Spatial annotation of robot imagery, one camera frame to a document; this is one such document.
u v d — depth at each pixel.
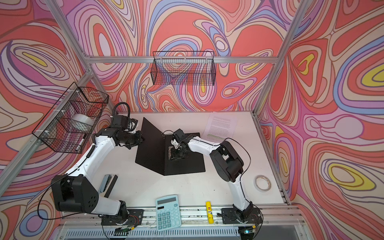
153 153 0.99
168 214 0.73
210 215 0.73
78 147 0.70
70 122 0.69
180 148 0.75
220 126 1.13
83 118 0.73
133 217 0.73
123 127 0.67
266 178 0.85
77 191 0.42
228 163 0.53
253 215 0.72
